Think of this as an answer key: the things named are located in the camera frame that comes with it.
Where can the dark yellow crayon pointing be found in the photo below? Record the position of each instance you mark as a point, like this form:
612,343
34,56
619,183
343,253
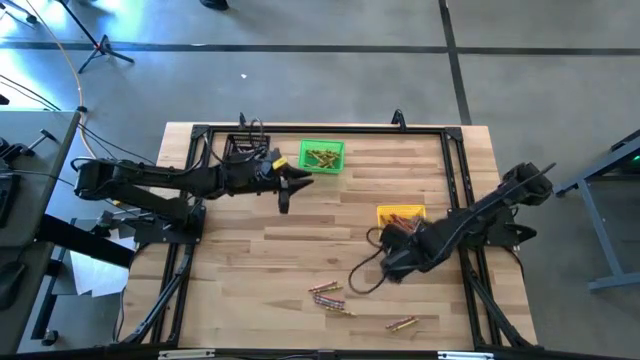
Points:
322,286

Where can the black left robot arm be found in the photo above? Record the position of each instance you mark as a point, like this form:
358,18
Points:
150,175

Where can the silver bracket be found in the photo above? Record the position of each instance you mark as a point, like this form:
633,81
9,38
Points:
465,355
186,354

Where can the green plastic basket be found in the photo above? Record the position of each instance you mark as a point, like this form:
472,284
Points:
340,167

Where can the black support beam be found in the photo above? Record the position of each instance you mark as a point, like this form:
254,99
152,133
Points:
85,245

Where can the black tripod stand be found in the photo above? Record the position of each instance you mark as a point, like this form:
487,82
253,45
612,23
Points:
102,48

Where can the black clamp mount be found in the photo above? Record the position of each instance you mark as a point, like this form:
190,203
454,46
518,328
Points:
399,120
243,121

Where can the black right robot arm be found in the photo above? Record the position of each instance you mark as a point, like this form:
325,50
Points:
480,215

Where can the yellow plastic basket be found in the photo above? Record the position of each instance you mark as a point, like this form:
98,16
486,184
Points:
385,210

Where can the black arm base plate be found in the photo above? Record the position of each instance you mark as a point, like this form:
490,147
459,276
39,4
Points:
165,232
520,232

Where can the gray desk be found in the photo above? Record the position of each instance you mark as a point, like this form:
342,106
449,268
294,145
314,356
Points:
25,225

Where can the black plastic basket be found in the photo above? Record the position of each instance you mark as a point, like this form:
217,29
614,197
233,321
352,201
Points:
235,142

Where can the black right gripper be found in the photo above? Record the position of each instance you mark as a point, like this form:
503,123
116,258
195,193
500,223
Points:
410,255

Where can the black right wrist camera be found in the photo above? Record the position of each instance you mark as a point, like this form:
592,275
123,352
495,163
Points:
390,237

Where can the black caster wheel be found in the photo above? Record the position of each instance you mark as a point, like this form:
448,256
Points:
50,338

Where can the yellow tape label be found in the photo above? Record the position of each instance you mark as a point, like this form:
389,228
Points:
279,163

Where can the gray metal table frame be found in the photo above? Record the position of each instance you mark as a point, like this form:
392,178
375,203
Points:
595,220

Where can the person's shoe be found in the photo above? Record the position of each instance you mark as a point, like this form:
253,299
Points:
215,4

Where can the black aluminium table frame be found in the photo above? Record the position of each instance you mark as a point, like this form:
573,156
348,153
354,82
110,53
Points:
325,129

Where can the white paper sheet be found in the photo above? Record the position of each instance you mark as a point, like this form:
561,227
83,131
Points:
97,275

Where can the black device green light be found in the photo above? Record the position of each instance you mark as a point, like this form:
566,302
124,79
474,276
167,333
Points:
630,145

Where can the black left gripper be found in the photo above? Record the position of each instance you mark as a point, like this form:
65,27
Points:
245,177

